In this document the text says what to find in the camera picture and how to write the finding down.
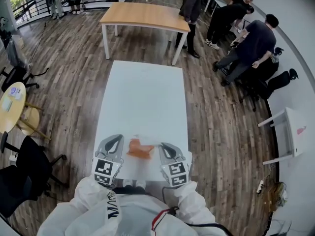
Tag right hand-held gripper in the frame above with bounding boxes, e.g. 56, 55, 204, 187
158, 142, 190, 188

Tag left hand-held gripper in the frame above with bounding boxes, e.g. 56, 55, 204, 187
91, 134, 125, 187

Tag orange plastic snack packet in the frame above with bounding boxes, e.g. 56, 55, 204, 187
126, 138, 155, 159

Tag person's right forearm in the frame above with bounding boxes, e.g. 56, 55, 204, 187
169, 180, 217, 225

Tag person's left forearm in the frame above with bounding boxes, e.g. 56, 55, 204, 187
73, 176, 118, 213

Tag person's black trousers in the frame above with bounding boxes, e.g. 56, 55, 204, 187
114, 185, 148, 195

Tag white rectangular table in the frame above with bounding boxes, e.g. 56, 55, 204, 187
93, 60, 193, 183

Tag person's white suit torso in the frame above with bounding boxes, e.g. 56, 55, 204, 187
36, 193, 229, 236

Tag black office chair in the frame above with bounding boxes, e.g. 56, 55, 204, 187
0, 131, 67, 218
240, 58, 280, 112
0, 16, 49, 93
265, 68, 299, 100

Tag round yellow table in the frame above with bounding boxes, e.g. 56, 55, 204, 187
0, 82, 52, 140

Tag cardboard box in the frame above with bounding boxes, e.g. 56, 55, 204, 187
264, 180, 288, 212

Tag purple packet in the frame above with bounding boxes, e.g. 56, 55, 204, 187
8, 87, 23, 99

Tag white flat box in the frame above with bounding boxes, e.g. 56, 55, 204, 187
1, 99, 13, 112

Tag white side desk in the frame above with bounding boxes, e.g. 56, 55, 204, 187
257, 107, 307, 166

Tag grey jacket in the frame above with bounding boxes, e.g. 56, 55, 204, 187
6, 39, 29, 68

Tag wooden top table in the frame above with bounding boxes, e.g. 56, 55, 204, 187
99, 2, 191, 66

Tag window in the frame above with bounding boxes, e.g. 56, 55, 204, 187
9, 0, 34, 17

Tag black cable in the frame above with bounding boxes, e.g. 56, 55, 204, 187
161, 187, 234, 236

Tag white adapter with cable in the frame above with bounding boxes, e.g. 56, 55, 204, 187
270, 219, 293, 236

